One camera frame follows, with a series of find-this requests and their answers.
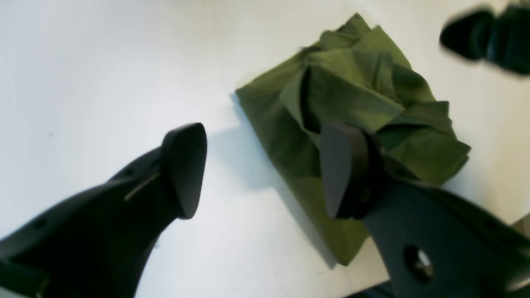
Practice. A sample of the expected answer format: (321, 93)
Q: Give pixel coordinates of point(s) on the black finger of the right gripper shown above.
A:
(503, 40)

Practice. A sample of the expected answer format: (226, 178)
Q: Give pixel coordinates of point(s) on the olive green T-shirt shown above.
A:
(355, 75)

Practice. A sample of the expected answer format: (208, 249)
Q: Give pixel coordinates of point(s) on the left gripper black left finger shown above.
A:
(96, 243)

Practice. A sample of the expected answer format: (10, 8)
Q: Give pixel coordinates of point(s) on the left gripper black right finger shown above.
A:
(434, 244)

